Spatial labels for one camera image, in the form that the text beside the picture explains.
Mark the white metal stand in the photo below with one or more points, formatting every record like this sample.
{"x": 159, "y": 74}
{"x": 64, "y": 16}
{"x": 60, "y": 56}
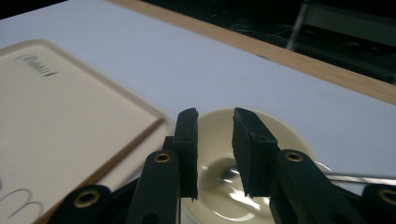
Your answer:
{"x": 348, "y": 25}

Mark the beige tray with rabbit print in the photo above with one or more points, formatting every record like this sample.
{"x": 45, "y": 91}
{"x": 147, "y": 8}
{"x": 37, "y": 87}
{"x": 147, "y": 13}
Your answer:
{"x": 62, "y": 124}

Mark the brown wooden chopstick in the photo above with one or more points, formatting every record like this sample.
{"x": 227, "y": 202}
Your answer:
{"x": 124, "y": 154}
{"x": 102, "y": 174}

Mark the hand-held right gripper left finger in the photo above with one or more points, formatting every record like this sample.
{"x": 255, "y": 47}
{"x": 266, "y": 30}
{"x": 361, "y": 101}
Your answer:
{"x": 188, "y": 149}

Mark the metal spoon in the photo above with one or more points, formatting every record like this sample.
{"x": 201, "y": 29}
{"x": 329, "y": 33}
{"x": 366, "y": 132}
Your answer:
{"x": 361, "y": 178}

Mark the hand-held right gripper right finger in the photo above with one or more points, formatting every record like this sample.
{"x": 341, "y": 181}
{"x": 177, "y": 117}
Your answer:
{"x": 253, "y": 155}

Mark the wooden table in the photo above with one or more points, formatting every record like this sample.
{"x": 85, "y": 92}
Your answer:
{"x": 311, "y": 67}

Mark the cream round bowl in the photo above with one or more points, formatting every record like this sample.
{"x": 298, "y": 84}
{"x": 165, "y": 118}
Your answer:
{"x": 218, "y": 137}

